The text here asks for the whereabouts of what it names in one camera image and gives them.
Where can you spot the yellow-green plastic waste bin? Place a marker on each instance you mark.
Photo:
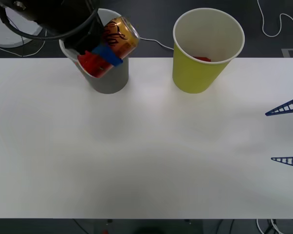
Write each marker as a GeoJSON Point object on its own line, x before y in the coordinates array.
{"type": "Point", "coordinates": [195, 75]}

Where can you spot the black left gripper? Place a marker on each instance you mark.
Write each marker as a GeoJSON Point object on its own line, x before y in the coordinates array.
{"type": "Point", "coordinates": [85, 41]}

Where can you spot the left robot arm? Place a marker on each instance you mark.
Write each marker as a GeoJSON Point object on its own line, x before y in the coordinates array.
{"type": "Point", "coordinates": [51, 17]}

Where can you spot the grey plastic waste bin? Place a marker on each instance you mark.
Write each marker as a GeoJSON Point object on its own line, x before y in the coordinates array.
{"type": "Point", "coordinates": [112, 83]}

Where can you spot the round white floor plate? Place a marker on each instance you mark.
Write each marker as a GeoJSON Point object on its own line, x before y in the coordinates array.
{"type": "Point", "coordinates": [5, 31]}

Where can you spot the orange and red drink can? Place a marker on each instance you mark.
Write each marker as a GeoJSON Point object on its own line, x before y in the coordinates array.
{"type": "Point", "coordinates": [122, 36]}

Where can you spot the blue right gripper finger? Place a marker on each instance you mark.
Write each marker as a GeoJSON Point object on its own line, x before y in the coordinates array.
{"type": "Point", "coordinates": [288, 107]}
{"type": "Point", "coordinates": [290, 161]}

